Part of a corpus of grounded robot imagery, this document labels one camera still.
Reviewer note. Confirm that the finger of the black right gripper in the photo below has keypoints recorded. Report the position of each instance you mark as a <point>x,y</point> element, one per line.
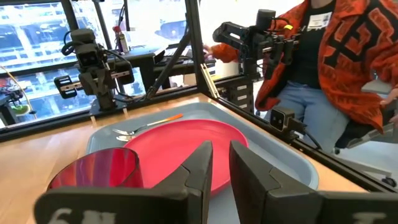
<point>66,87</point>
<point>124,73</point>

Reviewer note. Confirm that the red round plate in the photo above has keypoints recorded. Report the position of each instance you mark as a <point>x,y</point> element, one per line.
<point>171,149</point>

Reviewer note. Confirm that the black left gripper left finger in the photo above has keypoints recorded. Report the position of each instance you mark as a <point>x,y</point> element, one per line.
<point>155,205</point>

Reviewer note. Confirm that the black desk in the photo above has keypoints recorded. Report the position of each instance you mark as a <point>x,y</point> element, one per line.
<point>146,60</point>

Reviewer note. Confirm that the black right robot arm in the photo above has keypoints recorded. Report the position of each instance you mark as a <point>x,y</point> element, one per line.
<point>105,102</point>

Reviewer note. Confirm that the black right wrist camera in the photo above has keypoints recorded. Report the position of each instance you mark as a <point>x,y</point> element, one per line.
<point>85,49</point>

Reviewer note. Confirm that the person's hand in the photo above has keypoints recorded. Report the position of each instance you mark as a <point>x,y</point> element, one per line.
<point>390,99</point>
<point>209,49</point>

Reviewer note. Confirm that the red-capped bottle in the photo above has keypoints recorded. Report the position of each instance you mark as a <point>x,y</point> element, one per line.
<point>122,42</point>

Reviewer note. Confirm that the black table-level camera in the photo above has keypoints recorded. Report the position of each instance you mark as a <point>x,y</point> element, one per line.
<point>280,118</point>

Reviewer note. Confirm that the blue-grey plastic tray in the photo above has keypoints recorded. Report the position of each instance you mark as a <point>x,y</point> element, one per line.
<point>273,152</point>

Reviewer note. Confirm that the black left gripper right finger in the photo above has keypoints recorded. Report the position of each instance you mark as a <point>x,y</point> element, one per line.
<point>280,202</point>

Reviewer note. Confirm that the person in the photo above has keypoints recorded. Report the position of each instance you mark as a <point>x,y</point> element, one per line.
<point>342,62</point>

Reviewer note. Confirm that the grey office chair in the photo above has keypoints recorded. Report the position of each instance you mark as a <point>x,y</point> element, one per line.
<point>370,133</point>

